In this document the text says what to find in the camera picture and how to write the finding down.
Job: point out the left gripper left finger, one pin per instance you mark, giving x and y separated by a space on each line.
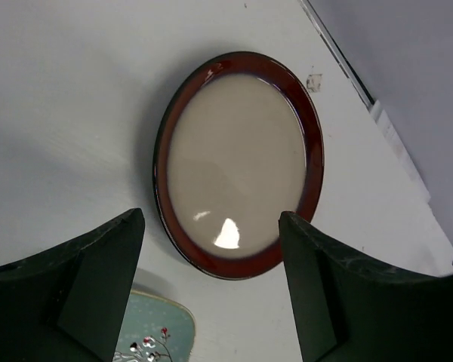
67 303

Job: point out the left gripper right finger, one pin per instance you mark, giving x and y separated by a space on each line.
349 306

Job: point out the brown rimmed cream plate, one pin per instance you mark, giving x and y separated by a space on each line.
239 143

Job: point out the mint green rectangular plate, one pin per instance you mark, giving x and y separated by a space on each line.
155 329

